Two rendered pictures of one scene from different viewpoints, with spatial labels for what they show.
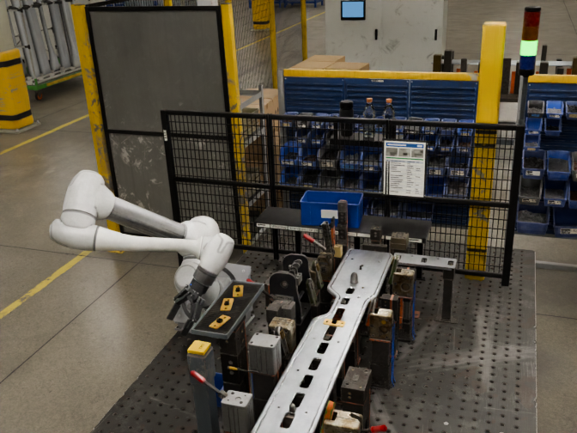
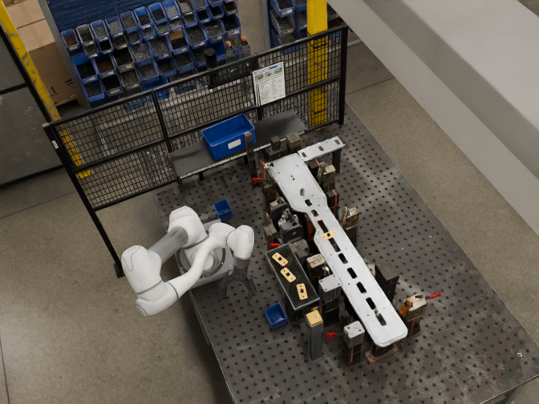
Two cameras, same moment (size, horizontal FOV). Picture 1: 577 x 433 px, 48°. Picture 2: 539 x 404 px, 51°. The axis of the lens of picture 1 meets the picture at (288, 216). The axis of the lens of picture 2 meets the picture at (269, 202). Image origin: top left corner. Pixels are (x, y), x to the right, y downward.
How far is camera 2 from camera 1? 201 cm
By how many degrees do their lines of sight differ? 41
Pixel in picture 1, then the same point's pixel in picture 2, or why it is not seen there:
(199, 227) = (189, 221)
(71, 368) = (53, 349)
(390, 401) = (365, 253)
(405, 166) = (270, 82)
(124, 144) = not seen: outside the picture
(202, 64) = not seen: outside the picture
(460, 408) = (399, 233)
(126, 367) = (95, 318)
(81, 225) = (164, 292)
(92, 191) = (151, 264)
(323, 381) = (369, 281)
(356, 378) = (387, 269)
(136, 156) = not seen: outside the picture
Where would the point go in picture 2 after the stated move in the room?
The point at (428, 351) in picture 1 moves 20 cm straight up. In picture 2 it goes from (350, 204) to (351, 185)
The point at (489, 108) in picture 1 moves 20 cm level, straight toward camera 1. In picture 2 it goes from (322, 20) to (338, 38)
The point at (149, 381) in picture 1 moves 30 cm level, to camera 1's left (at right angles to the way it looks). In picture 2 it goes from (221, 338) to (180, 374)
